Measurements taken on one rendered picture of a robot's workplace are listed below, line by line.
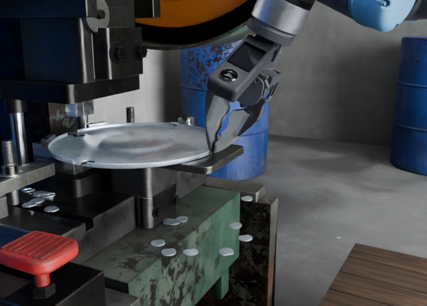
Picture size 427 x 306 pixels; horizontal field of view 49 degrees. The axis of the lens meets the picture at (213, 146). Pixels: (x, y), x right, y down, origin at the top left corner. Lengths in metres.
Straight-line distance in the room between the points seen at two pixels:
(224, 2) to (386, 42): 2.98
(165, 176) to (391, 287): 0.69
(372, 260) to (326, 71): 2.82
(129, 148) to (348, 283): 0.72
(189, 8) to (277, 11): 0.48
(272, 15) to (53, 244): 0.40
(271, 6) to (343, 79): 3.39
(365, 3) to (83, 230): 0.48
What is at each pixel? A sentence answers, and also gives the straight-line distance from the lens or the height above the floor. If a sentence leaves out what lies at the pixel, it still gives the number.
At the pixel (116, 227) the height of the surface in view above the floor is 0.67.
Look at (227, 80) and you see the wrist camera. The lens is 0.63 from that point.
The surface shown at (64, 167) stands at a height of 0.74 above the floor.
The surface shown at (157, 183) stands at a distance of 0.80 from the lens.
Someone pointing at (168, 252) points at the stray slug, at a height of 0.65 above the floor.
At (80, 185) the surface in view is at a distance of 0.81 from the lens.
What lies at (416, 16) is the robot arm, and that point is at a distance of 0.74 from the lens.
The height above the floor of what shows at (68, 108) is 0.84.
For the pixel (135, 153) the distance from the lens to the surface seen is 0.76.
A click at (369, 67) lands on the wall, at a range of 4.01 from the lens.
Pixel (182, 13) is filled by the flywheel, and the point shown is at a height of 1.00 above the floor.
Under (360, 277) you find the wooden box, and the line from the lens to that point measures 1.31.
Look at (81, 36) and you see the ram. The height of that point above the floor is 0.96.
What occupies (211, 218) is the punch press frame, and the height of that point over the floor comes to 0.64.
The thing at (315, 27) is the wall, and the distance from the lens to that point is 4.07.
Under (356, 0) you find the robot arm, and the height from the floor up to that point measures 1.01.
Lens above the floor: 0.99
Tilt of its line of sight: 15 degrees down
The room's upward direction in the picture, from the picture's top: straight up
